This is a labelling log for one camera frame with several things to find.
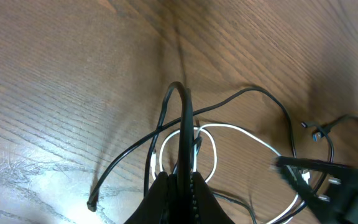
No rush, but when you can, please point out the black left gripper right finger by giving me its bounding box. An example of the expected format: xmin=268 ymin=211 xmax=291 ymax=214
xmin=191 ymin=172 xmax=234 ymax=224

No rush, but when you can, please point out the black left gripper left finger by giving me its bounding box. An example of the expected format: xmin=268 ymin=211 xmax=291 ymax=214
xmin=124 ymin=172 xmax=168 ymax=224

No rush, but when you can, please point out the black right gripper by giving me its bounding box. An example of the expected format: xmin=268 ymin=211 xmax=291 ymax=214
xmin=275 ymin=156 xmax=358 ymax=224

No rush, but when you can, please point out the white usb cable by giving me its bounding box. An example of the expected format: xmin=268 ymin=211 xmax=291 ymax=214
xmin=150 ymin=123 xmax=311 ymax=224

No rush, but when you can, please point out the black usb cable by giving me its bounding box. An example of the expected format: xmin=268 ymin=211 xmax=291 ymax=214
xmin=86 ymin=81 xmax=358 ymax=224

